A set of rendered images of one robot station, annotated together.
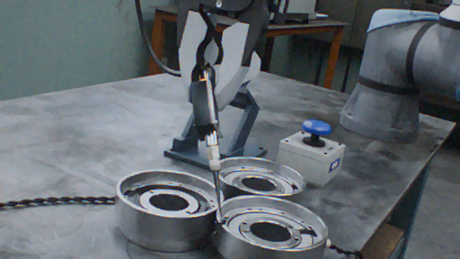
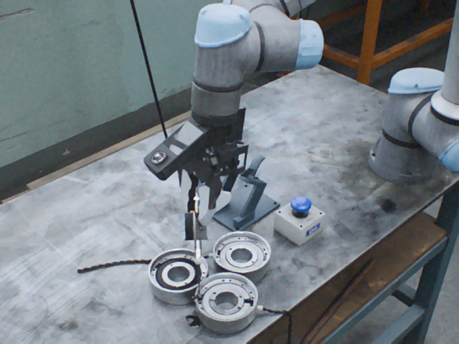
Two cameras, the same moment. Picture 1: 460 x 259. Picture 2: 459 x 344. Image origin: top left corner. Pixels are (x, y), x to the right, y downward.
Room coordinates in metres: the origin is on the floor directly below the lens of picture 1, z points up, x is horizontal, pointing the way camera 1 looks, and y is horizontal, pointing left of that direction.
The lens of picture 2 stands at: (-0.16, -0.28, 1.58)
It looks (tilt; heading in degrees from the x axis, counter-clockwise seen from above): 37 degrees down; 21
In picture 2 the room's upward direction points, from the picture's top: straight up
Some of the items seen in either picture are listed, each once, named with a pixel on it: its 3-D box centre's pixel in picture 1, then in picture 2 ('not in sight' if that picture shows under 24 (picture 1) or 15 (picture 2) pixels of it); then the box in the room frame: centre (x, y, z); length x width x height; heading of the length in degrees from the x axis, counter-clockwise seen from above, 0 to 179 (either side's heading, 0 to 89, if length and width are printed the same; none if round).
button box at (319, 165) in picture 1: (312, 156); (301, 219); (0.69, -0.11, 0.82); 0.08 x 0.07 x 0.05; 153
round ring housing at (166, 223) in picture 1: (168, 209); (178, 276); (0.47, 0.05, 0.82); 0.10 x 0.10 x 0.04
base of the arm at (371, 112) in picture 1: (384, 104); (405, 146); (0.98, -0.28, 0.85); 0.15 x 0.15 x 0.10
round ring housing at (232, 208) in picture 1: (269, 239); (226, 303); (0.45, -0.05, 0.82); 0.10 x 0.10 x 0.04
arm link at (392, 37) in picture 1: (402, 45); (417, 102); (0.98, -0.28, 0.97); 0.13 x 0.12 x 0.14; 41
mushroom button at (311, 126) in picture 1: (314, 139); (300, 211); (0.69, -0.11, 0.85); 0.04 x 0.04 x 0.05
